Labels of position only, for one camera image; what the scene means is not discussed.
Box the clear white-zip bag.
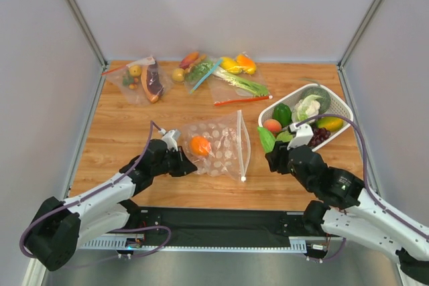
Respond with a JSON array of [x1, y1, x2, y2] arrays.
[[180, 110, 251, 182]]

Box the fake yellow apple in bag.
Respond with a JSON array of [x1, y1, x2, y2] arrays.
[[129, 65, 142, 77]]

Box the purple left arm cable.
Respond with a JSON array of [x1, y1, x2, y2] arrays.
[[19, 120, 165, 259]]

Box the clear red-zip bag left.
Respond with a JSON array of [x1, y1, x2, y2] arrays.
[[102, 56, 172, 105]]

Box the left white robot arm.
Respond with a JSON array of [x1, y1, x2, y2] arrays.
[[19, 139, 197, 271]]

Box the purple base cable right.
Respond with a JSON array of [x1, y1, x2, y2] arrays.
[[304, 237, 347, 264]]

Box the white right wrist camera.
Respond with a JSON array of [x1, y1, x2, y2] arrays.
[[288, 123, 313, 150]]

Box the fake red mango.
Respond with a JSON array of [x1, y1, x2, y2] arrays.
[[179, 52, 200, 70]]

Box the green fake bitter gourd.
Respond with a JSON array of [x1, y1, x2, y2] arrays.
[[257, 127, 275, 153]]

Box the clear blue-zip bag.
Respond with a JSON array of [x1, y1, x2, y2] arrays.
[[184, 54, 221, 94]]

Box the fake green leafy vegetable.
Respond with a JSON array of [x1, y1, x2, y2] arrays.
[[185, 60, 215, 84]]

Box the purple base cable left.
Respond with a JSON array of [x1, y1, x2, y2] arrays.
[[63, 225, 172, 269]]

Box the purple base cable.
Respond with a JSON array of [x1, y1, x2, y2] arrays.
[[63, 225, 172, 269], [304, 237, 347, 264]]

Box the fake peach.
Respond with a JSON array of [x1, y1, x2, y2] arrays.
[[263, 119, 282, 135]]

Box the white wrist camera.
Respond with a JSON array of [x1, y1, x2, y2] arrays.
[[288, 123, 313, 150], [158, 128, 181, 151]]

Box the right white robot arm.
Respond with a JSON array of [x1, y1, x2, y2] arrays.
[[265, 142, 428, 285]]

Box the grey slotted cable duct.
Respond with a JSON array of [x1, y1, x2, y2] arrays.
[[80, 234, 309, 254]]

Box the fake green onion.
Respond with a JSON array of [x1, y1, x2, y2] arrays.
[[212, 67, 270, 96]]

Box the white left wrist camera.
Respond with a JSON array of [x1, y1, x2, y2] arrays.
[[158, 128, 181, 151]]

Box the right aluminium frame post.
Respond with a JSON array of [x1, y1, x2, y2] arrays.
[[337, 0, 405, 68]]

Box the dark red fake grapes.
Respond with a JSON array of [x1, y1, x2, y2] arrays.
[[308, 127, 331, 147]]

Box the clear red-zip bag centre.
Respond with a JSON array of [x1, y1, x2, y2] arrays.
[[207, 52, 272, 106]]

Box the left aluminium frame post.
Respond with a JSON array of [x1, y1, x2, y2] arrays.
[[46, 0, 110, 68]]

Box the white plastic basket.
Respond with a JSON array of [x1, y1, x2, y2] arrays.
[[258, 83, 353, 151]]

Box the yellow green fake mango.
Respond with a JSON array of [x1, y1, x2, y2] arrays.
[[316, 117, 343, 132]]

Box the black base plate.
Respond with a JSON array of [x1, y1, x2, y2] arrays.
[[124, 207, 325, 246]]

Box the fake yellow bell pepper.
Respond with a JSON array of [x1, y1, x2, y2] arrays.
[[220, 56, 242, 74]]

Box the clear red-zip bag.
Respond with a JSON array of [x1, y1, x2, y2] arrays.
[[207, 52, 272, 106], [102, 56, 172, 105]]

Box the green fake melon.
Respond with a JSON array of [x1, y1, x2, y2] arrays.
[[300, 86, 331, 114]]

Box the aluminium frame post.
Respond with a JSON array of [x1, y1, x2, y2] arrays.
[[46, 0, 110, 68], [337, 0, 405, 68]]

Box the fake purple sweet potato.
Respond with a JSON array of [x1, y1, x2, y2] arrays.
[[141, 61, 164, 103]]

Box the fake cabbage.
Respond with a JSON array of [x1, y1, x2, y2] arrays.
[[292, 94, 322, 123]]

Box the light green fake guava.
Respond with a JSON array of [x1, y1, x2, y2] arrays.
[[275, 131, 295, 143]]

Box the green fake bell pepper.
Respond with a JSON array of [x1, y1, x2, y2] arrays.
[[272, 103, 292, 128]]

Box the fake orange bell pepper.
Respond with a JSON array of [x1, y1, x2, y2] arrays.
[[236, 54, 257, 75]]

